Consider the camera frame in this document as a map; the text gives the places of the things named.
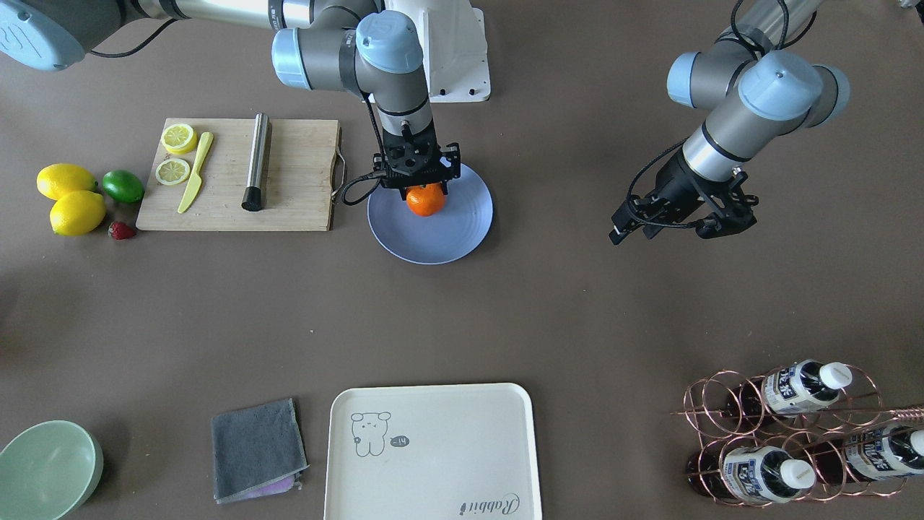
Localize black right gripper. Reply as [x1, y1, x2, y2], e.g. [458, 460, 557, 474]
[373, 123, 461, 194]

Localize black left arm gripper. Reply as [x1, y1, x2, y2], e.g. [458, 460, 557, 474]
[610, 151, 759, 246]

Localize orange fruit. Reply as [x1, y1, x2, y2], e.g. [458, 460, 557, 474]
[405, 182, 446, 217]

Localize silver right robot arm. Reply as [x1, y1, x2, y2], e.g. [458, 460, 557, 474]
[1, 1, 460, 196]

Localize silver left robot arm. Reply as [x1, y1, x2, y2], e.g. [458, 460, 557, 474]
[609, 1, 850, 244]

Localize blue plate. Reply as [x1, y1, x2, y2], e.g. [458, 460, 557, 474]
[367, 164, 494, 264]

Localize wooden cutting board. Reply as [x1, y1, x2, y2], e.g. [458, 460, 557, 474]
[136, 118, 341, 233]

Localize steel knife sharpener rod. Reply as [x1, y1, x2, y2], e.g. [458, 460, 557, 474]
[241, 113, 271, 212]

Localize dark sauce bottle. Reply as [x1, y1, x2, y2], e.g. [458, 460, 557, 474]
[722, 359, 853, 425]
[686, 446, 817, 506]
[808, 425, 923, 485]

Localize yellow plastic knife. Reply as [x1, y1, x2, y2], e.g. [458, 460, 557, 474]
[176, 131, 214, 214]

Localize lemon half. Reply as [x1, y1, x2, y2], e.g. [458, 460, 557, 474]
[160, 123, 199, 155]

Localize lemon slice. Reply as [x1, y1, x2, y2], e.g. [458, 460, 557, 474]
[154, 157, 192, 186]

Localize green lime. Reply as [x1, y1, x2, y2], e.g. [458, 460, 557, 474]
[102, 169, 145, 204]

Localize red strawberry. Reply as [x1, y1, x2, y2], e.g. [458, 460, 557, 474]
[107, 221, 136, 241]

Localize cream rabbit tray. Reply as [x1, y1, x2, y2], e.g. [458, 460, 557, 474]
[323, 383, 544, 519]

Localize grey cloth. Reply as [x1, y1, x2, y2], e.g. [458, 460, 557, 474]
[211, 397, 309, 504]

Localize yellow lemon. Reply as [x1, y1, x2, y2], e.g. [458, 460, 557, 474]
[36, 162, 97, 201]
[49, 190, 106, 236]

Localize green bowl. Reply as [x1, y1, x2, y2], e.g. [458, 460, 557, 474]
[1, 420, 105, 519]

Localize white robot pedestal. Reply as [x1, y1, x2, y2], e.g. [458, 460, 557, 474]
[384, 1, 492, 103]

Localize copper wire bottle rack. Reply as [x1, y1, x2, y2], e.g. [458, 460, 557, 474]
[681, 363, 922, 503]

